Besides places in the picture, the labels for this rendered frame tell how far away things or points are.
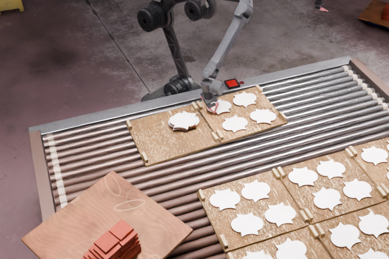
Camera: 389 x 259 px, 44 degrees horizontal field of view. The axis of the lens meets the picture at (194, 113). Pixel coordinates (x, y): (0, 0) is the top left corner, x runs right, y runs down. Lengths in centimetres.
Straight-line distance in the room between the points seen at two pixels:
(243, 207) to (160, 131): 66
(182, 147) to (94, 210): 62
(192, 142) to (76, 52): 267
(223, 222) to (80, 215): 63
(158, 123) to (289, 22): 311
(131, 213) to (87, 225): 19
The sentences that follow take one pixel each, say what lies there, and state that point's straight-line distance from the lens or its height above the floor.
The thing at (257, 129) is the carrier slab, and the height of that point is 94.
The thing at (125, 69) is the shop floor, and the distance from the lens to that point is 467.
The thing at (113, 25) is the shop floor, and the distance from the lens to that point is 537.
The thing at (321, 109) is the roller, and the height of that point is 92.
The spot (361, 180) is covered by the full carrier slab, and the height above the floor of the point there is 94.
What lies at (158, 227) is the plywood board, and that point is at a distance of 206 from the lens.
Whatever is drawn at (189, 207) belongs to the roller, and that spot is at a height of 92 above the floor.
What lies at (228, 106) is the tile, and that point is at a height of 95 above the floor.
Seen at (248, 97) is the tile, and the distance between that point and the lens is 282.
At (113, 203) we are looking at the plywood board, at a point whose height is 104.
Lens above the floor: 272
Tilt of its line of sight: 41 degrees down
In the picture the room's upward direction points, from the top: 1 degrees clockwise
